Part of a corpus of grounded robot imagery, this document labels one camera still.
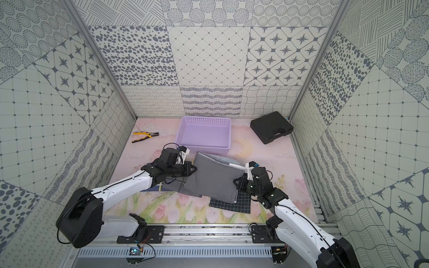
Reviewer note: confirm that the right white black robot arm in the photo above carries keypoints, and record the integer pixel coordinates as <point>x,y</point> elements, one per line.
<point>290,226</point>

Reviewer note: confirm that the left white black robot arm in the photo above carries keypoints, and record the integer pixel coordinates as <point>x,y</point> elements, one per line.
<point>83,219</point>

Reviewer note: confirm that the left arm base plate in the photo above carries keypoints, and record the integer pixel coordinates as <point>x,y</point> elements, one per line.
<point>156,233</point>

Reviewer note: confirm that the small green circuit board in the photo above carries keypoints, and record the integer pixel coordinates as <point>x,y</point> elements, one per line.
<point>135,251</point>

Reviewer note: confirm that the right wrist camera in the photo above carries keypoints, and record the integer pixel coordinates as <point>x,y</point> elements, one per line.
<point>249,167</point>

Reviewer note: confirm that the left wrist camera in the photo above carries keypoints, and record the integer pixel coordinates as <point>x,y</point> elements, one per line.
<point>183,153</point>

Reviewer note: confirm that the black white grid pillowcase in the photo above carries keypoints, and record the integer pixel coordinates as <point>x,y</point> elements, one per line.
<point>241,205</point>

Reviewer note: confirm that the black plastic tool case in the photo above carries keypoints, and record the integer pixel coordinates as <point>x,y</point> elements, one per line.
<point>270,127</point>

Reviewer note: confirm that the grey blue plaid pillowcase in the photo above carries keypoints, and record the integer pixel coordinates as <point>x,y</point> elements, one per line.
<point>157,187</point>

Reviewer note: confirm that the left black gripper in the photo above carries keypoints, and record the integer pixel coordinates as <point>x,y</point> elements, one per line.
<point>184,168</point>

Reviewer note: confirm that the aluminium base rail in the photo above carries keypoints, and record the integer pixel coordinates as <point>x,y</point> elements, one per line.
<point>173,233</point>

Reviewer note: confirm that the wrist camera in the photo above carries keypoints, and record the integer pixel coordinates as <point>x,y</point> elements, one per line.
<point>183,153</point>
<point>249,167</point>

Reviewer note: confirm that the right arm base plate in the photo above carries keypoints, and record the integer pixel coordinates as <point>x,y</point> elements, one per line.
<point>259,235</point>

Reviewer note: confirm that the yellow handled pliers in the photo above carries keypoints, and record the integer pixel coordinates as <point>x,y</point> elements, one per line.
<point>142,136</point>

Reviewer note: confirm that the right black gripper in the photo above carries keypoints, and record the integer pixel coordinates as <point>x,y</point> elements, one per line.
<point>243,180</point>

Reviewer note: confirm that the purple plastic basket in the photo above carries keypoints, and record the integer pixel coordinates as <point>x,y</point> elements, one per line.
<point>205,134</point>

